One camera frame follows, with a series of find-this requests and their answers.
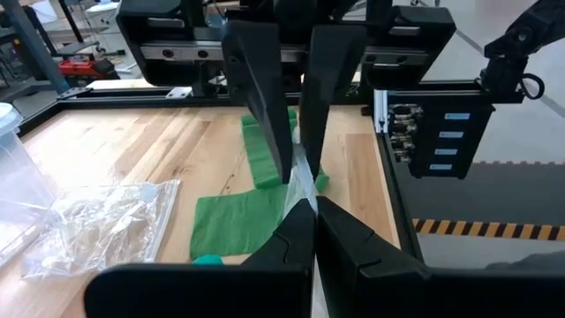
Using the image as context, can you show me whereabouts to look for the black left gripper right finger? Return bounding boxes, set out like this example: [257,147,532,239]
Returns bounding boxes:
[315,196,565,318]

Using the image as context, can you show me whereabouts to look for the silver mounting bracket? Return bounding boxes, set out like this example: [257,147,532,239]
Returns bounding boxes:
[373,89,389,134]

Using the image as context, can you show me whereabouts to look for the clear plastic container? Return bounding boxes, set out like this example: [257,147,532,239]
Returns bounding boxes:
[0,102,61,266]

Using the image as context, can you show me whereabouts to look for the clear zip bag white label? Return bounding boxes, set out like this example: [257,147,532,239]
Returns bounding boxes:
[282,127,320,217]

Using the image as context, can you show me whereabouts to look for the black box blue labels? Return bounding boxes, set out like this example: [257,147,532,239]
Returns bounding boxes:
[374,87,496,180]

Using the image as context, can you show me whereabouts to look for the red and black crate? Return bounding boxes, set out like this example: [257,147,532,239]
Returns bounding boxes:
[56,56,121,83]

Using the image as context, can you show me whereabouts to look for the green bandage with white core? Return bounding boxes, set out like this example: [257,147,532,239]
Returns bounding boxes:
[192,254,225,266]

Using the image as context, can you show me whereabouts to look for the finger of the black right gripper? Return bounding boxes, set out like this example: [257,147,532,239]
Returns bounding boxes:
[298,24,369,180]
[220,19,296,186]

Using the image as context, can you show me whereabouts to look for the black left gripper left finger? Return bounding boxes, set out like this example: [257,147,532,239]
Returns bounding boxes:
[83,197,317,318]

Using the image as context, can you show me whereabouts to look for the clear plastic zip bag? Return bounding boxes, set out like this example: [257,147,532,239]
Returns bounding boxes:
[19,178,181,280]

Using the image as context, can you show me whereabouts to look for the green bandage strip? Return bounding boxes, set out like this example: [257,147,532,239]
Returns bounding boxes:
[189,108,331,260]

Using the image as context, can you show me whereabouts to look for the silver corner bracket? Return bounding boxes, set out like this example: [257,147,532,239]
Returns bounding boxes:
[165,86,194,100]

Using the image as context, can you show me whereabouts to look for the grey metal cart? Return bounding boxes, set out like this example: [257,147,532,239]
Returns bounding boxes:
[0,0,72,95]

